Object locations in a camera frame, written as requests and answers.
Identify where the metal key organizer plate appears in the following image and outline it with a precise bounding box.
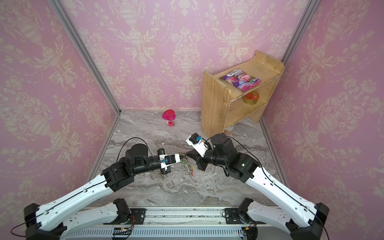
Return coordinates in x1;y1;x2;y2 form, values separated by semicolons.
181;157;194;175

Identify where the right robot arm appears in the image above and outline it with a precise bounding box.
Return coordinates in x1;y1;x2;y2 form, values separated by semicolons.
186;133;330;240

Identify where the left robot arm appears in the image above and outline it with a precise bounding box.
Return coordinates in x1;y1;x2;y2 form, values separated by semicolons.
22;144;185;240

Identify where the white cup under shelf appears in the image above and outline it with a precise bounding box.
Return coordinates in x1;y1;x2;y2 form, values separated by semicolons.
224;126;234;136

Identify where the wooden shelf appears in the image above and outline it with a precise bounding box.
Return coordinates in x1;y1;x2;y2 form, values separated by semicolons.
201;51;285;138

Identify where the red lid tin can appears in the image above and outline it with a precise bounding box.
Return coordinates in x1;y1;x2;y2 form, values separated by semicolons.
242;91;259;106

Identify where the purple snack bag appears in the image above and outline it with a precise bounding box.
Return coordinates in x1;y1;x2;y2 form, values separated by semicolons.
221;69;262;92

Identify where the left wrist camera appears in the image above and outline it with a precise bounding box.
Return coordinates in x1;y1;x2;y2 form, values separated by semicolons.
159;154;181;170

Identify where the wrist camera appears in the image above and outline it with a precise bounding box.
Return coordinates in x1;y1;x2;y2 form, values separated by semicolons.
159;154;181;170
186;133;210;157

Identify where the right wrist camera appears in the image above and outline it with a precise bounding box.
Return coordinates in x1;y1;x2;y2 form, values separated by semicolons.
186;133;210;157

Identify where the aluminium mounting rail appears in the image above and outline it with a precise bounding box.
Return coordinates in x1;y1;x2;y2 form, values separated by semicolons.
62;207;292;240

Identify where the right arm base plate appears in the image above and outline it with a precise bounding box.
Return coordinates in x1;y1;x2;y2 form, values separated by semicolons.
224;208;251;225

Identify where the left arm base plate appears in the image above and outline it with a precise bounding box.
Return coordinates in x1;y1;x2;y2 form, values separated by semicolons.
120;208;147;226

